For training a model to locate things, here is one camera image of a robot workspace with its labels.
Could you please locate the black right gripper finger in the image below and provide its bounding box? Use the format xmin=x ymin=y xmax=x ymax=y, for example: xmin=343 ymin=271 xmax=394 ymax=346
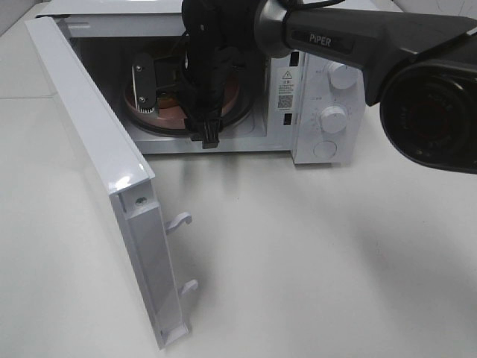
xmin=189 ymin=117 xmax=222 ymax=150
xmin=132 ymin=53 xmax=157 ymax=113

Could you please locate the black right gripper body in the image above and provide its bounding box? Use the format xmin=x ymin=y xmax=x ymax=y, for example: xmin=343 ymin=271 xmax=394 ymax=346
xmin=172 ymin=46 xmax=246 ymax=129

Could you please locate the pink round plate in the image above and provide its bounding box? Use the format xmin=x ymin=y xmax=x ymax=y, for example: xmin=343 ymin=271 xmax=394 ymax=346
xmin=124 ymin=75 xmax=240 ymax=131

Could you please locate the round white door button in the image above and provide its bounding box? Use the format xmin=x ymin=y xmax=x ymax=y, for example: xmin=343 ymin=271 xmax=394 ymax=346
xmin=313 ymin=140 xmax=338 ymax=160

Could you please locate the white microwave door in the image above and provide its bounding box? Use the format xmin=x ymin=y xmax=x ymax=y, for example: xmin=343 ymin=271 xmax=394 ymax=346
xmin=25 ymin=17 xmax=198 ymax=349

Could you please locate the burger with sesame bun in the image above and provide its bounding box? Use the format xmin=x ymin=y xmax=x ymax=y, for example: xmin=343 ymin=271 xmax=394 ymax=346
xmin=131 ymin=45 xmax=184 ymax=114

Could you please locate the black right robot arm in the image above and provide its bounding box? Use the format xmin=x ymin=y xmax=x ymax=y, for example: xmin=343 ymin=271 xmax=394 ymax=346
xmin=132 ymin=1 xmax=476 ymax=174

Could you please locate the white microwave oven body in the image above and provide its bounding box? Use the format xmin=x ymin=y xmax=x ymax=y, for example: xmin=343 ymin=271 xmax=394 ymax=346
xmin=36 ymin=0 xmax=389 ymax=166

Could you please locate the glass microwave turntable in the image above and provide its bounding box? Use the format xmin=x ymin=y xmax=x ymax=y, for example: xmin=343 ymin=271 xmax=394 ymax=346
xmin=123 ymin=90 xmax=253 ymax=136

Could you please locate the white warning label sticker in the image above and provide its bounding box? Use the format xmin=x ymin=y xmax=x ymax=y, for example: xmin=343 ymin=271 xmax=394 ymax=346
xmin=275 ymin=66 xmax=298 ymax=111

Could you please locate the lower white timer knob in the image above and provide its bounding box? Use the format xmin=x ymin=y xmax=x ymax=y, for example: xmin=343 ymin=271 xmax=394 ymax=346
xmin=319 ymin=105 xmax=348 ymax=134

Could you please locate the upper white power knob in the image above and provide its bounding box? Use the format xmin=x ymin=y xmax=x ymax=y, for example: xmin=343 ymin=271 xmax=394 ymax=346
xmin=328 ymin=63 xmax=359 ymax=90

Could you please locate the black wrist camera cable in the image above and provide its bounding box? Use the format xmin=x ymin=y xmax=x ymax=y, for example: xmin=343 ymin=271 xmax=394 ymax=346
xmin=169 ymin=29 xmax=193 ymax=60

